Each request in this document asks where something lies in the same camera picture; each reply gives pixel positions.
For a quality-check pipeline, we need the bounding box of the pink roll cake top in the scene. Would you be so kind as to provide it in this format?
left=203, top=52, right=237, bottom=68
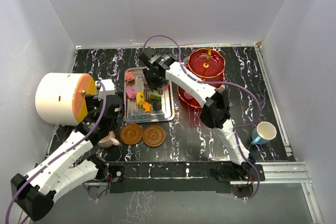
left=184, top=91, right=193, bottom=100

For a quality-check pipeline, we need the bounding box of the red three-tier cake stand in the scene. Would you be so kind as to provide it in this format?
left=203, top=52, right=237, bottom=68
left=177, top=46, right=227, bottom=109

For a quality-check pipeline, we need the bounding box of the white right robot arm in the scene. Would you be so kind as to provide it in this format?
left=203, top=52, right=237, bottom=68
left=139, top=47, right=255, bottom=180

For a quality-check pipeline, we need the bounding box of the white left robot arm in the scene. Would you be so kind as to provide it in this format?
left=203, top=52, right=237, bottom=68
left=5, top=95, right=123, bottom=223

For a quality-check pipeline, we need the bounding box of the pink square cake block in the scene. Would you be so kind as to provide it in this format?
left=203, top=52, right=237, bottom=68
left=125, top=86, right=137, bottom=99

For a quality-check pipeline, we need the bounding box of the silver metal tray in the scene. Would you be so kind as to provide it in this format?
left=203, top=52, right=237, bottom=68
left=124, top=67, right=175, bottom=123

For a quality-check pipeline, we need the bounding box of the yellow orange cake piece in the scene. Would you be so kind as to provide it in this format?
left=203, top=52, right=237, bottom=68
left=135, top=91, right=145, bottom=106

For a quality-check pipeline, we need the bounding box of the salmon pink cake piece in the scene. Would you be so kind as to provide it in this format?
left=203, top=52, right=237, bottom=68
left=124, top=71, right=135, bottom=82

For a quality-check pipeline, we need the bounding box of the brown wooden coaster left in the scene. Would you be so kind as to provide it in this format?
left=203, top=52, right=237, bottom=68
left=120, top=123, right=143, bottom=145

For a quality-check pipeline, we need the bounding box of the brown wooden coaster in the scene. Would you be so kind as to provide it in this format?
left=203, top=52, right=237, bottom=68
left=142, top=125, right=166, bottom=147
left=120, top=123, right=143, bottom=145

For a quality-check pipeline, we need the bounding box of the brown chocolate layered cake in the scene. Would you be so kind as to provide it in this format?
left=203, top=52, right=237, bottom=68
left=143, top=89, right=150, bottom=102

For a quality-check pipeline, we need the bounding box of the orange fish shaped pastry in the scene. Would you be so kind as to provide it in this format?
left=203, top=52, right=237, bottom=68
left=142, top=102, right=151, bottom=113

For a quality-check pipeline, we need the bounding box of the clear tape roll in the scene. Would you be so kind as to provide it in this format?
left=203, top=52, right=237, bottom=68
left=183, top=57, right=189, bottom=68

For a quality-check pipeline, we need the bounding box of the green striped macaron cake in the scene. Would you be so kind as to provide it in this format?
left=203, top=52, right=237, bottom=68
left=148, top=91, right=162, bottom=100

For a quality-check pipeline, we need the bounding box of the pink ceramic cup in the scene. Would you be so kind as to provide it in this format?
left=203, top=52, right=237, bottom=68
left=98, top=131, right=120, bottom=148

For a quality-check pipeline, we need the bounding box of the dark chocolate cookie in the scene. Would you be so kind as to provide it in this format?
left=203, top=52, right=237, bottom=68
left=152, top=101, right=162, bottom=111

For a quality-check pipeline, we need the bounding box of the brown wooden coaster right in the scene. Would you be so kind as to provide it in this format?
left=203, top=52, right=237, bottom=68
left=142, top=125, right=166, bottom=147

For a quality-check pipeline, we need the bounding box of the white cylindrical drum container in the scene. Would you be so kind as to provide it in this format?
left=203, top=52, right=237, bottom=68
left=35, top=73, right=96, bottom=126

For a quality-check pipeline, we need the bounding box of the blue ceramic cup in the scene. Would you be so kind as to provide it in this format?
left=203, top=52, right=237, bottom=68
left=251, top=122, right=277, bottom=145

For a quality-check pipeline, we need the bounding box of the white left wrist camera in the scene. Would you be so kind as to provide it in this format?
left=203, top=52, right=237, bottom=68
left=98, top=79, right=116, bottom=99

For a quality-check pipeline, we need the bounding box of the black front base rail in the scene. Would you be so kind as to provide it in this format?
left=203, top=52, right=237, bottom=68
left=107, top=161, right=265, bottom=194

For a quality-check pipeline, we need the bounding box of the aluminium frame rail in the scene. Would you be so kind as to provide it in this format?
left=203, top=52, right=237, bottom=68
left=255, top=41, right=324, bottom=223

